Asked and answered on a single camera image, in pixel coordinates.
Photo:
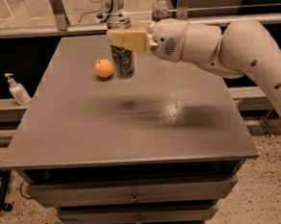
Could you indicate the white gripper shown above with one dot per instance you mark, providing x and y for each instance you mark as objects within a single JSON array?
[{"x": 168, "y": 41}]

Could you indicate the red bull can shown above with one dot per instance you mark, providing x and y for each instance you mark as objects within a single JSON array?
[{"x": 123, "y": 58}]

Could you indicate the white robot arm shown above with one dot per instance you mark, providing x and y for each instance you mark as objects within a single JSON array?
[{"x": 242, "y": 48}]

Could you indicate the clear plastic water bottle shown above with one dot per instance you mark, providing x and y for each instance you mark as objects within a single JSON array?
[{"x": 160, "y": 10}]

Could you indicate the white machine base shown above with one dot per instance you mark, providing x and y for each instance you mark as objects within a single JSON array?
[{"x": 109, "y": 9}]

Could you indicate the orange fruit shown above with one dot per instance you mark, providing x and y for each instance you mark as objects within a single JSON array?
[{"x": 104, "y": 68}]

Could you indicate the grey metal railing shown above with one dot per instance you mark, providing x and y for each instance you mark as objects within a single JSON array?
[{"x": 25, "y": 18}]

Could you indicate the grey drawer cabinet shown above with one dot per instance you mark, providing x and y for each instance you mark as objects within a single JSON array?
[{"x": 162, "y": 147}]

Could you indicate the white pump dispenser bottle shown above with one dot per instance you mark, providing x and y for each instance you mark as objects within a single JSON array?
[{"x": 18, "y": 91}]

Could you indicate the black stand leg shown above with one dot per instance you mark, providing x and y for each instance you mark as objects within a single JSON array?
[{"x": 4, "y": 180}]

